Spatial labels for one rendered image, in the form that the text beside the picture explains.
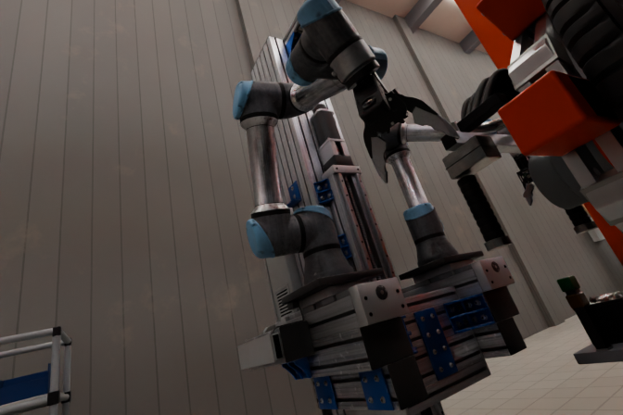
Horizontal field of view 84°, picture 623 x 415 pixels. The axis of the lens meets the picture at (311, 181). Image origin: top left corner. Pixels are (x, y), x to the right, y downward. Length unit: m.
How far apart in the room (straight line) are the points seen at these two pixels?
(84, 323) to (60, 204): 0.94
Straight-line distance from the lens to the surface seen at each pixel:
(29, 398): 1.87
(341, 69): 0.64
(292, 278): 1.42
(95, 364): 3.00
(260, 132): 1.03
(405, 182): 1.56
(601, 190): 0.55
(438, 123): 0.64
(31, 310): 3.07
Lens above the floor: 0.68
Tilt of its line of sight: 24 degrees up
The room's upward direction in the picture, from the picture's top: 16 degrees counter-clockwise
